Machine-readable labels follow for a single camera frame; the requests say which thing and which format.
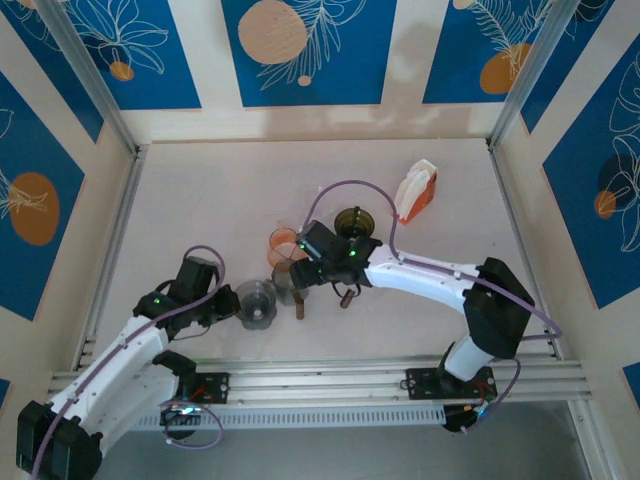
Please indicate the grey transparent dripper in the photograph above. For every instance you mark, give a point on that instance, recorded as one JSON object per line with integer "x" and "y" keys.
{"x": 255, "y": 312}

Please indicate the orange transparent dripper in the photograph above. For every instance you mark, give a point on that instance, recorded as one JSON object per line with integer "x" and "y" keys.
{"x": 280, "y": 240}

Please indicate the olive green transparent dripper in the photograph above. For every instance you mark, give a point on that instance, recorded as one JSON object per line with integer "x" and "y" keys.
{"x": 361, "y": 222}

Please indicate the orange coffee filter box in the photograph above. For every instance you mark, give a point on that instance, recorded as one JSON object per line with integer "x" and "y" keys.
{"x": 425, "y": 197}

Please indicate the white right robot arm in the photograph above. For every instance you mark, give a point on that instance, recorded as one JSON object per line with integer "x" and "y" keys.
{"x": 425, "y": 280}

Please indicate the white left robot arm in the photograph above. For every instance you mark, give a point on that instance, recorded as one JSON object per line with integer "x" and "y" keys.
{"x": 125, "y": 350}

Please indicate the white paper filter stack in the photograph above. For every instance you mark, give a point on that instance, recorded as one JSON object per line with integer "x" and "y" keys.
{"x": 410, "y": 192}

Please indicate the black controller board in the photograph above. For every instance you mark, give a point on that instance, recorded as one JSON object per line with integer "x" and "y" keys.
{"x": 472, "y": 415}
{"x": 177, "y": 414}

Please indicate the aluminium side rail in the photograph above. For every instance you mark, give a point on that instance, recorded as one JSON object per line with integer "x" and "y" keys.
{"x": 525, "y": 250}
{"x": 117, "y": 250}

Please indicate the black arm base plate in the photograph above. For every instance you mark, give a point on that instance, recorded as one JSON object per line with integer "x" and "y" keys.
{"x": 420, "y": 385}
{"x": 215, "y": 387}

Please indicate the aluminium mounting rail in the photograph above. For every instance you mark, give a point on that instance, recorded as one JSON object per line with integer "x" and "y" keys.
{"x": 325, "y": 375}

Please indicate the aluminium frame post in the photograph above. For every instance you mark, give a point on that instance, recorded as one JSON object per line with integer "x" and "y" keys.
{"x": 85, "y": 75}
{"x": 530, "y": 75}

